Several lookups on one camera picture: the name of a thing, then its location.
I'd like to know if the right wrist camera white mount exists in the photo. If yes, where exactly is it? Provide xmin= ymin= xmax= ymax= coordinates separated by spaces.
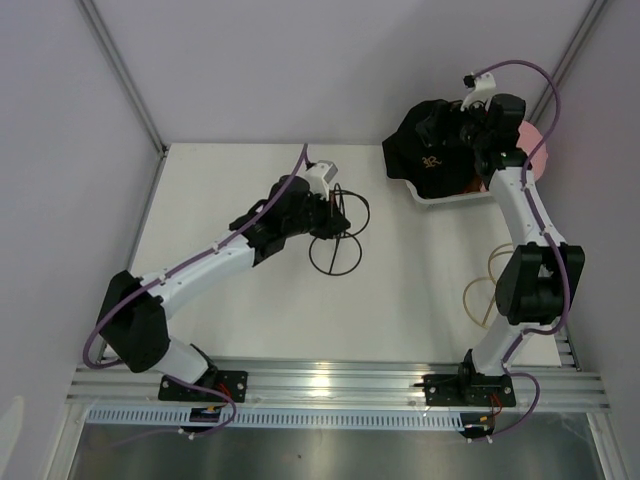
xmin=460 ymin=72 xmax=497 ymax=111

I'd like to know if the beige wire hat stand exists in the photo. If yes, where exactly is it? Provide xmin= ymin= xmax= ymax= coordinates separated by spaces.
xmin=462 ymin=243 xmax=514 ymax=330

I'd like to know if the left aluminium corner post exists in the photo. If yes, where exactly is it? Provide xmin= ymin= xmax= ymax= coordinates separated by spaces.
xmin=75 ymin=0 xmax=168 ymax=156

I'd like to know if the black wire hat stand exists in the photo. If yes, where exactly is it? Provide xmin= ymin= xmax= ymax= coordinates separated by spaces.
xmin=307 ymin=183 xmax=371 ymax=277

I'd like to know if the white plastic basket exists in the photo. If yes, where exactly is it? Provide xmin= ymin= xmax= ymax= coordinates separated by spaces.
xmin=404 ymin=180 xmax=492 ymax=208

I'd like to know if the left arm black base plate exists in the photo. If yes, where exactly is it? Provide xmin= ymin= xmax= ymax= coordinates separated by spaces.
xmin=158 ymin=370 xmax=249 ymax=403

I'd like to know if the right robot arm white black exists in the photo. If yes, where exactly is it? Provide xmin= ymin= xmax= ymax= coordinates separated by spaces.
xmin=416 ymin=94 xmax=585 ymax=404

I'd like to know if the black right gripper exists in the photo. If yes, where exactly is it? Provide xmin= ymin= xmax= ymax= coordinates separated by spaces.
xmin=414 ymin=93 xmax=490 ymax=151

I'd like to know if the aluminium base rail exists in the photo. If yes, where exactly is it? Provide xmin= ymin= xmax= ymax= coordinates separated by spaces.
xmin=66 ymin=358 xmax=611 ymax=413

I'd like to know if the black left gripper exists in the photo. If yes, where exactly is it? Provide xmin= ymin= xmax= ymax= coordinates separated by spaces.
xmin=283 ymin=188 xmax=350 ymax=241

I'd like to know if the pink baseball cap white logo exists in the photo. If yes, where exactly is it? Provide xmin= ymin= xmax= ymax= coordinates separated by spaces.
xmin=514 ymin=119 xmax=550 ymax=184

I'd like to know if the right aluminium corner post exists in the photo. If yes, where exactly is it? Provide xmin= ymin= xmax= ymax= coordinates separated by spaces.
xmin=528 ymin=0 xmax=613 ymax=124

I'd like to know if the aluminium corner post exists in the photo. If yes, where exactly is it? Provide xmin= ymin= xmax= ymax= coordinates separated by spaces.
xmin=75 ymin=0 xmax=168 ymax=156
xmin=528 ymin=0 xmax=613 ymax=124

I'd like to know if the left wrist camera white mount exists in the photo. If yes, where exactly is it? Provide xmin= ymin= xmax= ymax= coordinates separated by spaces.
xmin=302 ymin=160 xmax=338 ymax=200

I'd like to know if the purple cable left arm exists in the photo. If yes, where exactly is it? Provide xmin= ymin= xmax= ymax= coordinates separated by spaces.
xmin=82 ymin=143 xmax=311 ymax=370

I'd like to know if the black baseball cap gold logo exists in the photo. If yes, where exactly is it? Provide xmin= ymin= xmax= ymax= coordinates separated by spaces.
xmin=382 ymin=99 xmax=482 ymax=200

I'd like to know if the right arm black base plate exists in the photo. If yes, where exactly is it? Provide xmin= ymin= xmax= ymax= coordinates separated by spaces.
xmin=413 ymin=373 xmax=516 ymax=408

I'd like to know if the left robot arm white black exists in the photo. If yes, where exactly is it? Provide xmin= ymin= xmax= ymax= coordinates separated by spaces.
xmin=96 ymin=176 xmax=351 ymax=401

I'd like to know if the white slotted cable duct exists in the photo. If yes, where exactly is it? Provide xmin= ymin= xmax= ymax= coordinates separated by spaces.
xmin=86 ymin=405 xmax=464 ymax=431

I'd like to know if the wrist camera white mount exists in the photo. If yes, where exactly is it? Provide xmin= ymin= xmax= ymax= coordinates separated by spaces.
xmin=460 ymin=72 xmax=497 ymax=111
xmin=302 ymin=160 xmax=338 ymax=200

